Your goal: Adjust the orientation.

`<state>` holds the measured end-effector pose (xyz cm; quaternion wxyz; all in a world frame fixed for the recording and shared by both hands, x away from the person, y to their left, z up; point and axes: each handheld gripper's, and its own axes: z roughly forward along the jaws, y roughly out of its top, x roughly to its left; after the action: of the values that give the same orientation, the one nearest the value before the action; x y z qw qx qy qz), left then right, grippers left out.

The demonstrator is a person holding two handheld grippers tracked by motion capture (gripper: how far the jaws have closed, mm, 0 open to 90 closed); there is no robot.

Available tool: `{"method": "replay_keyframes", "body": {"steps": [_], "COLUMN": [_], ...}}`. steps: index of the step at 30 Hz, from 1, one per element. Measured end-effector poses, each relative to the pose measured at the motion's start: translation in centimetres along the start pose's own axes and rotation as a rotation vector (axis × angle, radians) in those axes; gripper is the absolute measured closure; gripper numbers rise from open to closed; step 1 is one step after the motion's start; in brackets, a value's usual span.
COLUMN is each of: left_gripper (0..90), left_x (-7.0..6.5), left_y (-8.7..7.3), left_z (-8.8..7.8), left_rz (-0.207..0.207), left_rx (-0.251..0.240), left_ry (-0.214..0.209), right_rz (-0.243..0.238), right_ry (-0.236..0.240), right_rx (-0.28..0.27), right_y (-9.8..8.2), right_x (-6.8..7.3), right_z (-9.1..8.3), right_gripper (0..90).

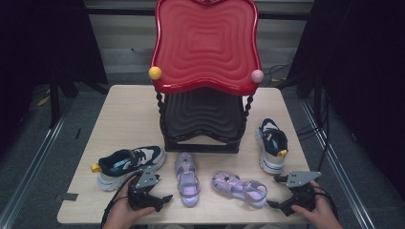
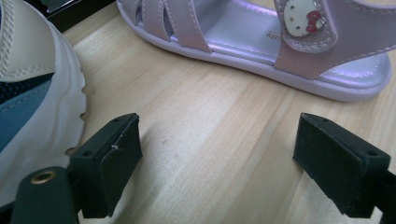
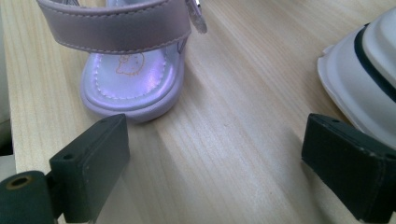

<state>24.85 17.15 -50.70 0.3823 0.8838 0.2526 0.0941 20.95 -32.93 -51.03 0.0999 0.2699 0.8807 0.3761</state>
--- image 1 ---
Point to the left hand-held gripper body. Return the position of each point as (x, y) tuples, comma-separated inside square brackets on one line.
[(146, 181)]

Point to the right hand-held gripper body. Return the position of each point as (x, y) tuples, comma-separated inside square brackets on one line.
[(302, 197)]

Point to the purple jelly sandal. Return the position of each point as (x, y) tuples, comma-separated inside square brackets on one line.
[(235, 191), (187, 191)]

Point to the navy white sneaker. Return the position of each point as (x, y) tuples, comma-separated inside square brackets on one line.
[(272, 140), (127, 162)]

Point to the red and black shoe rack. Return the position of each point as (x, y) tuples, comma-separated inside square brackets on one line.
[(207, 47)]

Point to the person's right hand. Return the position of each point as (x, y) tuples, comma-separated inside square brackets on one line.
[(318, 216)]

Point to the person's left hand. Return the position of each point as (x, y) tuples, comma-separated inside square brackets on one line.
[(122, 213)]

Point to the grey tape strip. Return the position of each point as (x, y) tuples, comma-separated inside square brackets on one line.
[(67, 197)]

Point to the small black floor tape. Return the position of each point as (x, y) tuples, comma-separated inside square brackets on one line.
[(78, 133)]

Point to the black metal stand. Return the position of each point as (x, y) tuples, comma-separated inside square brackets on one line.
[(54, 101)]

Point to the yellow floor object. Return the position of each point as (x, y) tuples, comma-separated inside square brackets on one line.
[(43, 101)]

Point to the black curtain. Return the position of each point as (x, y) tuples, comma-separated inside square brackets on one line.
[(38, 41), (366, 79)]

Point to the metal floor rail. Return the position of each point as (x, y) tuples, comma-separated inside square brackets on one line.
[(35, 165), (337, 165)]

